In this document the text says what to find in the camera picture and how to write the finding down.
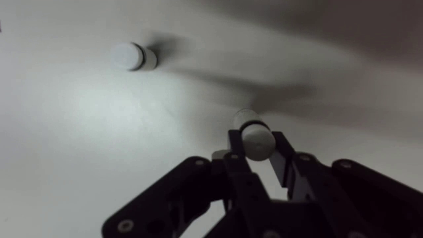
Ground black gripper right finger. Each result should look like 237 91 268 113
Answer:
269 132 423 238

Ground white bottle blue band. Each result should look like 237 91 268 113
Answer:
111 42 158 71

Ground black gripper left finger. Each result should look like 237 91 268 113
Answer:
101 131 282 238

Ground white bottle black band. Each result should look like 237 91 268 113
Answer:
232 109 276 161

